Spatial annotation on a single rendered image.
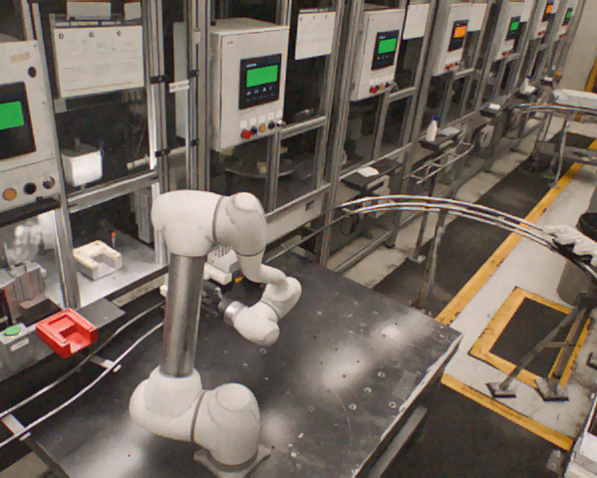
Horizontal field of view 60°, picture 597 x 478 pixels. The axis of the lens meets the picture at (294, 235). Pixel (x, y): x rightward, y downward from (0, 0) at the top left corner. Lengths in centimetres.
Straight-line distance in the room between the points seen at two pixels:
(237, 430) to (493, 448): 167
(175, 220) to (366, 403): 100
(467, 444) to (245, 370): 133
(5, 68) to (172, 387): 98
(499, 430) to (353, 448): 134
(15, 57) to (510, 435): 272
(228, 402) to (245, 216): 55
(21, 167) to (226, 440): 99
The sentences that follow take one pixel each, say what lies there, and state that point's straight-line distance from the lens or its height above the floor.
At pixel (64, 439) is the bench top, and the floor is 68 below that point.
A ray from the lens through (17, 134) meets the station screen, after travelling 165.
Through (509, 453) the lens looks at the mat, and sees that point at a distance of 300.
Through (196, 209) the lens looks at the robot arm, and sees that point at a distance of 145.
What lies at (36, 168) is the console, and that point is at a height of 147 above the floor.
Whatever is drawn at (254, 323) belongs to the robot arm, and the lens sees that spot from 188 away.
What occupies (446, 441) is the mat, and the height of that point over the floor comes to 1.
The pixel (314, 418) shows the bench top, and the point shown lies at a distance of 194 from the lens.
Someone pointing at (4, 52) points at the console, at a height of 181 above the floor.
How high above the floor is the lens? 213
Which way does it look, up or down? 30 degrees down
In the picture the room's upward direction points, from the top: 6 degrees clockwise
